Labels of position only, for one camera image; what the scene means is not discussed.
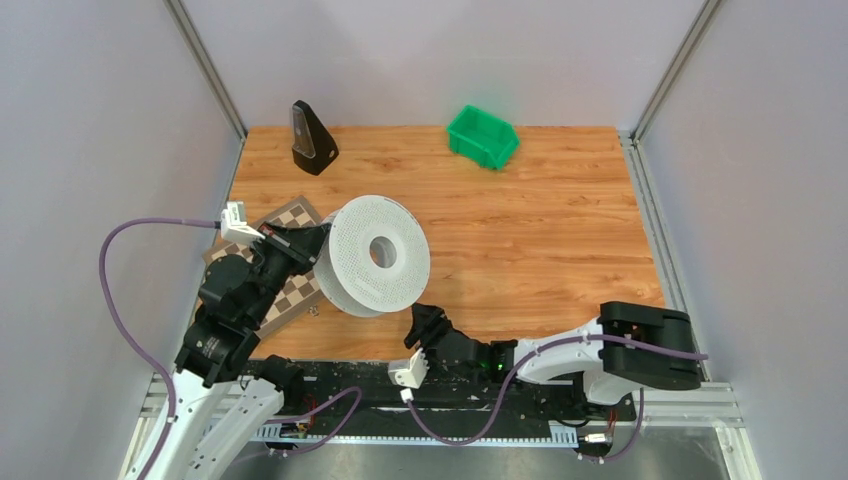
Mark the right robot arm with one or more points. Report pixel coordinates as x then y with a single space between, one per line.
626 347

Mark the grey perforated cable spool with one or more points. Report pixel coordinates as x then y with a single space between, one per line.
376 258

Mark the right aluminium frame post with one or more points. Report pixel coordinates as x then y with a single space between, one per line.
687 47

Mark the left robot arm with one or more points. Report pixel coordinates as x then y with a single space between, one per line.
235 296

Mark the aluminium frame post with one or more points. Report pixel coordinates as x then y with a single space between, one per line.
191 35
687 47

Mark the wooden chessboard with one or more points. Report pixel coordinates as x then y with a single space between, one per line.
300 291

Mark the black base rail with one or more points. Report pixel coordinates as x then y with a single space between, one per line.
448 405

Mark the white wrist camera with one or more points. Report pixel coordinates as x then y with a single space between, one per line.
409 373
238 225

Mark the left aluminium frame post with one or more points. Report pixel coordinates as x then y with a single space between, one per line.
191 35

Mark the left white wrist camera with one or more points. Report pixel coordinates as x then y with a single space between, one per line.
238 225

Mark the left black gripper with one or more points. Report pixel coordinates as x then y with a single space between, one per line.
301 245

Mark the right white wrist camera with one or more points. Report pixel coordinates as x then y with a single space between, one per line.
409 373

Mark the green plastic bin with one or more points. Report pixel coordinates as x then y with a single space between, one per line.
482 137

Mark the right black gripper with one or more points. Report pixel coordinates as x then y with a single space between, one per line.
430 323

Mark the black metronome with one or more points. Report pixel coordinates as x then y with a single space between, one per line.
313 148

